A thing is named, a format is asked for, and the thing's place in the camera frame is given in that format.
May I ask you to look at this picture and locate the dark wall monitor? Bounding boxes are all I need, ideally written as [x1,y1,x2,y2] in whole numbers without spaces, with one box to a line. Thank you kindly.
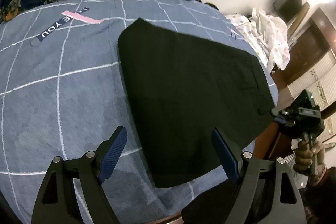
[273,0,303,23]

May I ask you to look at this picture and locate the white crumpled cloth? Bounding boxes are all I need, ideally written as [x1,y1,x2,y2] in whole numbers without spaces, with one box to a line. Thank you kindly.
[226,8,290,73]

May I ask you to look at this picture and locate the blue grid bed sheet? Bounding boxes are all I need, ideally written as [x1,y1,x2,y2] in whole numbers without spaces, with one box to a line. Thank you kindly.
[0,0,280,224]

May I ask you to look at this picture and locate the black pants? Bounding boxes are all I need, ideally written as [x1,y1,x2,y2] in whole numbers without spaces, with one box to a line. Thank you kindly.
[118,19,274,188]

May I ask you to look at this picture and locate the person right hand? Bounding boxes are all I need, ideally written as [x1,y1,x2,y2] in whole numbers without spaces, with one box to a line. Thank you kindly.
[293,140,326,178]

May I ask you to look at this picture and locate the brown wooden door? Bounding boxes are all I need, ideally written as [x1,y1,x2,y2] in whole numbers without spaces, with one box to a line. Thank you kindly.
[282,8,335,85]

